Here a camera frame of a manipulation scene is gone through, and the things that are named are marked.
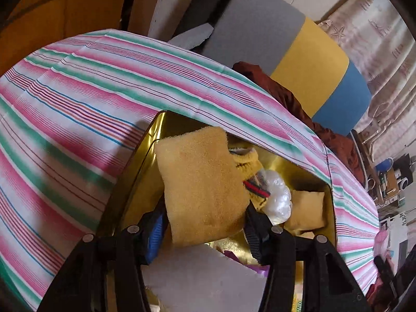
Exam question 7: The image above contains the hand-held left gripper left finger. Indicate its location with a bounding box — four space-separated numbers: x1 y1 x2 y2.
37 210 168 312

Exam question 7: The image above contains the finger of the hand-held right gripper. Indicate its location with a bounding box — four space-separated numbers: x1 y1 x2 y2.
374 256 402 296

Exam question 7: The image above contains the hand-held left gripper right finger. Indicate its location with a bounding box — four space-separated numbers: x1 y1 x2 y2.
244 203 371 312

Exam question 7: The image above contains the purple snack packet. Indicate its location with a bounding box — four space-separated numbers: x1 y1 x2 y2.
224 250 270 275

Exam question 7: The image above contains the clear plastic bag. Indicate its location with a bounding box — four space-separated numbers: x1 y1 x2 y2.
258 169 293 225

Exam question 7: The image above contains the gold metal tin box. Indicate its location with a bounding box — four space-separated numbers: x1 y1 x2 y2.
97 110 337 312

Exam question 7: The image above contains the small yellow sponge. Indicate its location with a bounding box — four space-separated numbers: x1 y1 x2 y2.
286 188 326 235

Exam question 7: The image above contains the white sponge block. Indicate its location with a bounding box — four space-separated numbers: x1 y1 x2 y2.
143 244 269 312

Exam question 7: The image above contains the large yellow sponge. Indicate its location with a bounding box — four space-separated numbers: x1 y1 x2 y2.
153 127 251 246

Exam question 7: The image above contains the yellow patterned sock bundle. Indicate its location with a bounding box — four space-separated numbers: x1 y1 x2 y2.
229 148 272 212

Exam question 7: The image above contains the wooden desk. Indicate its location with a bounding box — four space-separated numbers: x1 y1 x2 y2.
351 130 400 209

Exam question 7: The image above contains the red-brown cloth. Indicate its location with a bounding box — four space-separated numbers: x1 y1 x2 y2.
232 61 368 186

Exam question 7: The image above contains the striped pink green tablecloth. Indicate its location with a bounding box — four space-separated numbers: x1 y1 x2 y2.
0 29 381 312

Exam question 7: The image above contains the grey yellow blue chair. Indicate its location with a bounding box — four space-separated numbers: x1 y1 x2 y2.
201 0 373 135

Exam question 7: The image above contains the white foam piece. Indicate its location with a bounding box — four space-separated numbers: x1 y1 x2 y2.
167 23 213 51

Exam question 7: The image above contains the beige patterned curtain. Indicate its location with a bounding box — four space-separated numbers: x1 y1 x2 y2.
317 0 416 170

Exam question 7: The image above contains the wooden wardrobe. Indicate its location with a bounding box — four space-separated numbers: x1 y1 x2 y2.
0 0 170 75

